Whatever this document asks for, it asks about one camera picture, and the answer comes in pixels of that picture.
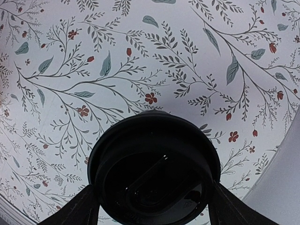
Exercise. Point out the front aluminium rail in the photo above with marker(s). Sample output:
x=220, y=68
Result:
x=11, y=215

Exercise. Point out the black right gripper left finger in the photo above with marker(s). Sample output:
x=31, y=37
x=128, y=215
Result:
x=83, y=209

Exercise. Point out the floral patterned table mat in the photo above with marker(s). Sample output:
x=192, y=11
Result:
x=70, y=69

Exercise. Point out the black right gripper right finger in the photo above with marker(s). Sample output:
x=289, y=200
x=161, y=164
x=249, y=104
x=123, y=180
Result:
x=226, y=209

